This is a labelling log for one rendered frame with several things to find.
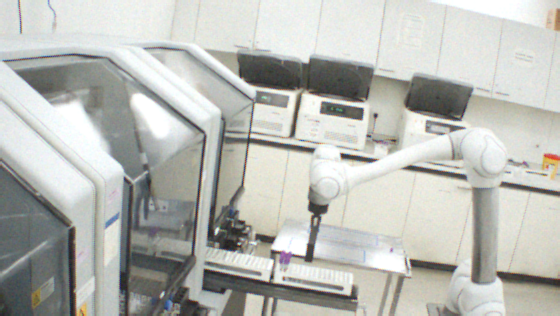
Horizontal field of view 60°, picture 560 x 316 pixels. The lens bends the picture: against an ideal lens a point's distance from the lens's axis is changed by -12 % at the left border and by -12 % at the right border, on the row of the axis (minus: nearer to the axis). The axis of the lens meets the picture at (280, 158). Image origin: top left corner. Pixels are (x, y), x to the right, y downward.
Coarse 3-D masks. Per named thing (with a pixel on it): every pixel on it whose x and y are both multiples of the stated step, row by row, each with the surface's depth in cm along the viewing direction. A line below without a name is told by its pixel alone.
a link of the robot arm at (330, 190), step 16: (416, 144) 194; (432, 144) 191; (448, 144) 189; (384, 160) 184; (400, 160) 186; (416, 160) 191; (432, 160) 193; (448, 160) 192; (320, 176) 175; (336, 176) 174; (352, 176) 178; (368, 176) 179; (320, 192) 174; (336, 192) 173
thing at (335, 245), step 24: (288, 240) 247; (336, 240) 255; (360, 240) 259; (384, 240) 263; (336, 264) 231; (360, 264) 230; (384, 264) 233; (408, 264) 246; (384, 288) 275; (264, 312) 242
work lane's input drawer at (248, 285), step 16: (208, 272) 205; (272, 272) 212; (224, 288) 204; (240, 288) 203; (256, 288) 203; (272, 288) 202; (288, 288) 202; (304, 288) 201; (352, 288) 205; (320, 304) 201; (336, 304) 200; (352, 304) 199
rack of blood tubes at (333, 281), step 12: (276, 276) 203; (288, 276) 202; (300, 276) 201; (312, 276) 202; (324, 276) 204; (336, 276) 205; (348, 276) 206; (312, 288) 202; (324, 288) 201; (336, 288) 207; (348, 288) 200
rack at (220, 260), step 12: (216, 252) 212; (228, 252) 213; (204, 264) 207; (216, 264) 208; (228, 264) 204; (240, 264) 203; (252, 264) 205; (264, 264) 207; (252, 276) 204; (264, 276) 203
